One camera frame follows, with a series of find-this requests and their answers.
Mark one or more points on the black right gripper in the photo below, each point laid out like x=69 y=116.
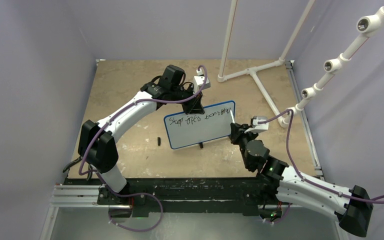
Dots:
x=236 y=128

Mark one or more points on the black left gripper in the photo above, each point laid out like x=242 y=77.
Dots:
x=194 y=106

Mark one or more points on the white marker pen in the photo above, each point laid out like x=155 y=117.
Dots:
x=232 y=116

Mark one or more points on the blue framed whiteboard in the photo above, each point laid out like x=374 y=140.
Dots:
x=184 y=130

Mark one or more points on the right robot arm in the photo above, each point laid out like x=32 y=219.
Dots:
x=348 y=206

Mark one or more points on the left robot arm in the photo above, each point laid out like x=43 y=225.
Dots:
x=98 y=139

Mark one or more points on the black pliers tool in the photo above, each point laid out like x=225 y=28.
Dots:
x=76 y=161

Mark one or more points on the white PVC pipe with fittings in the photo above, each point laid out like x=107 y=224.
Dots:
x=367 y=26

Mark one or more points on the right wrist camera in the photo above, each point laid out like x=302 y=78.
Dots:
x=258 y=124

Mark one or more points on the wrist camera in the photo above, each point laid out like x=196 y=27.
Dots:
x=258 y=124
x=198 y=82

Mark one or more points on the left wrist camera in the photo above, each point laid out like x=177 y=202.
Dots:
x=198 y=82

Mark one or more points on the white PVC pipe frame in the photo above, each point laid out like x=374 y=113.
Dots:
x=253 y=71

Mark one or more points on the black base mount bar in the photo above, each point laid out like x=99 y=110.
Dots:
x=224 y=195

